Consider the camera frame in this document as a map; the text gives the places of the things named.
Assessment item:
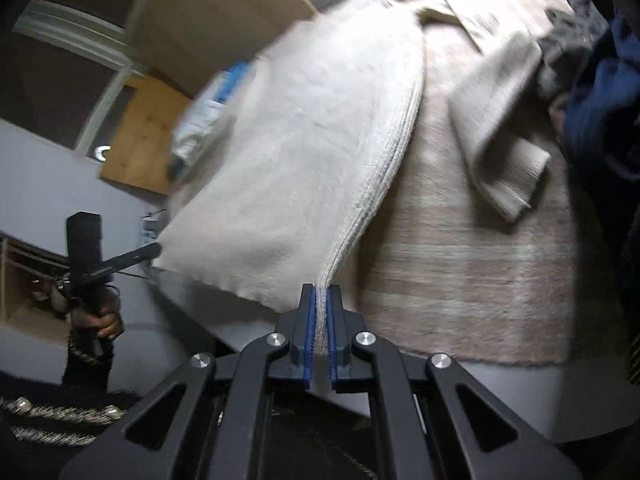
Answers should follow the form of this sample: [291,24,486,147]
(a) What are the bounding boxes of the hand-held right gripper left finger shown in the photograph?
[60,283,317,480]

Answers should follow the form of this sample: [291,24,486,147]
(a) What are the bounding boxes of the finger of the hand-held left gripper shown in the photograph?
[97,242,164,278]

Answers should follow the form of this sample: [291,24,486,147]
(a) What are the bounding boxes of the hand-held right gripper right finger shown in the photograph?
[327,284,586,480]

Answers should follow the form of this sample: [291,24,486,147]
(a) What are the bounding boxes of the cream knit sweater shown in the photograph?
[150,0,552,312]

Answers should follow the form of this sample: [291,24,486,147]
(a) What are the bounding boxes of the person's left forearm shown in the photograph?
[61,331,117,398]

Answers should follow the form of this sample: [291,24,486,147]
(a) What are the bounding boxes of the person's left hand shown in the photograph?
[69,287,125,342]

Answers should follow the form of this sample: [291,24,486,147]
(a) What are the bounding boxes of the wooden shelf unit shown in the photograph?
[0,232,68,333]

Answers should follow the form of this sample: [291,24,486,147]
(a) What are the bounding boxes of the wooden door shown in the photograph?
[99,74,193,196]

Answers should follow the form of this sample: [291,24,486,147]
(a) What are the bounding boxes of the pink striped rug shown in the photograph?
[345,0,628,367]

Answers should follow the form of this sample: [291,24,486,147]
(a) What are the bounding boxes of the blue white plastic packet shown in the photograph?
[171,60,257,181]

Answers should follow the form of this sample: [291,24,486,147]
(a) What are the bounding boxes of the person's black trimmed clothing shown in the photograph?
[0,370,147,480]

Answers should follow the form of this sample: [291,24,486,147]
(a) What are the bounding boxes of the dark blue garment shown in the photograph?
[549,14,640,182]

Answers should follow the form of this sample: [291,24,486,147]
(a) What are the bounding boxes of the grey patterned garment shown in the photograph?
[536,0,617,103]

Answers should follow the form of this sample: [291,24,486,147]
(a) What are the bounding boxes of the white door frame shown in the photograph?
[12,0,153,153]

